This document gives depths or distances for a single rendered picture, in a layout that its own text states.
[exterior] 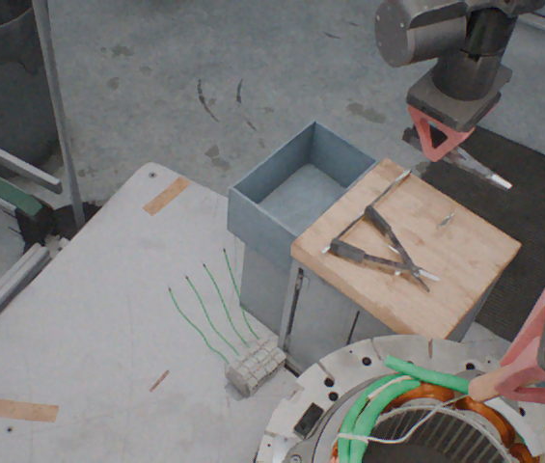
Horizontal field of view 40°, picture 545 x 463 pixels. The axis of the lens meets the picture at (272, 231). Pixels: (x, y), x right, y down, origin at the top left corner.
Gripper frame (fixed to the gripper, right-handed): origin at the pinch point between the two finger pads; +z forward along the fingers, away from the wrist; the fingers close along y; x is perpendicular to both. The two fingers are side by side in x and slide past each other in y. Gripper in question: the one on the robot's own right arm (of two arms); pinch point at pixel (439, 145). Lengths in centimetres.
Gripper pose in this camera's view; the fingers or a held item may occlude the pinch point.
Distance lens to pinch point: 83.5
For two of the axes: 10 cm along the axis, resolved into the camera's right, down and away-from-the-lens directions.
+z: -0.6, 6.0, 8.0
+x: 7.7, 5.3, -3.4
